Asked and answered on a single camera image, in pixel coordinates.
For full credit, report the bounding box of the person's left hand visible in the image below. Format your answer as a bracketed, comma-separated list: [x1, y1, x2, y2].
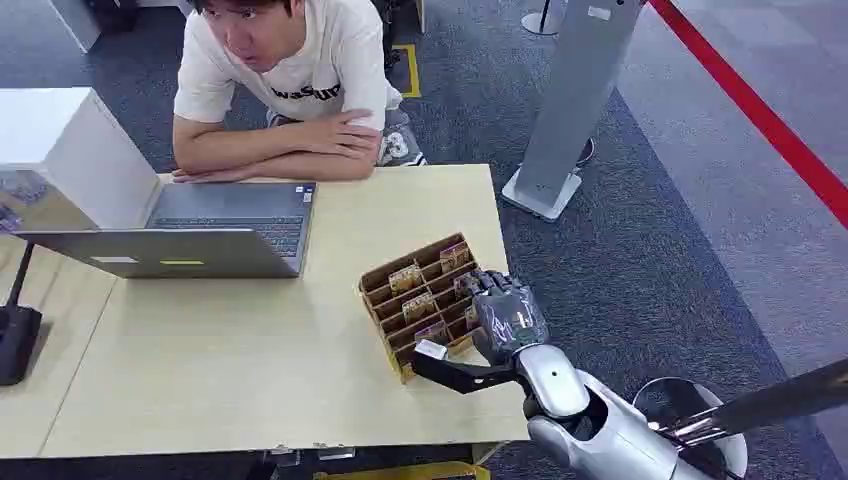
[170, 166, 248, 185]

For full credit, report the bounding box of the yellow floor tape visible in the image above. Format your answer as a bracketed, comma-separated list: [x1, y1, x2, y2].
[390, 43, 423, 100]

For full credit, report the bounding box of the round silver stanchion base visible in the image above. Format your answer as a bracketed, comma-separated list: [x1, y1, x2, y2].
[631, 376, 749, 480]

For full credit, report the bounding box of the wooden card box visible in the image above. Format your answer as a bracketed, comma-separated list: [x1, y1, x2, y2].
[358, 232, 495, 386]

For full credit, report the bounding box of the grey laptop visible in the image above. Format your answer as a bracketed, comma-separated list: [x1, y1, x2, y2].
[16, 182, 318, 280]

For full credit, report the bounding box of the red barrier belt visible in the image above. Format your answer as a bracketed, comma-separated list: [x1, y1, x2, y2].
[647, 0, 848, 231]

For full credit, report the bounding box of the white furniture block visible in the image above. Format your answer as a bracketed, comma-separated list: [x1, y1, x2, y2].
[48, 0, 195, 54]

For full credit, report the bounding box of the dark stanchion pole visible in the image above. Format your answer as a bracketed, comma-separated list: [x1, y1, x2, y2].
[649, 357, 848, 446]

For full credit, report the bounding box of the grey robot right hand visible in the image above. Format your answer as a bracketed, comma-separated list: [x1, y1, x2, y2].
[455, 268, 551, 367]

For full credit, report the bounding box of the grey pillar with base plate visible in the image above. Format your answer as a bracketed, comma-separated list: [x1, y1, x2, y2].
[500, 0, 648, 223]

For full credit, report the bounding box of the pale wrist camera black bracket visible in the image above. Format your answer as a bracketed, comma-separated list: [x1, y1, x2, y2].
[411, 339, 526, 397]

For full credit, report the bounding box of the metal desk bracket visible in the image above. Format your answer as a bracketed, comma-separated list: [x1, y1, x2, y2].
[266, 443, 357, 463]

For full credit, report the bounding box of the black monitor stand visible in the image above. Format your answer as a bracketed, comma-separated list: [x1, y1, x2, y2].
[0, 241, 44, 388]

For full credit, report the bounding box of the person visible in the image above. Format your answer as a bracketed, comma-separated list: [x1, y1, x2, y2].
[170, 0, 429, 185]

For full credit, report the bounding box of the person's right hand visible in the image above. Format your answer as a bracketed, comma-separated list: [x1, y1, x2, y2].
[305, 116, 383, 160]

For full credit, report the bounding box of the yellow object under desk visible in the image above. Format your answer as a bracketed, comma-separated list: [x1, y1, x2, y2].
[313, 461, 492, 480]

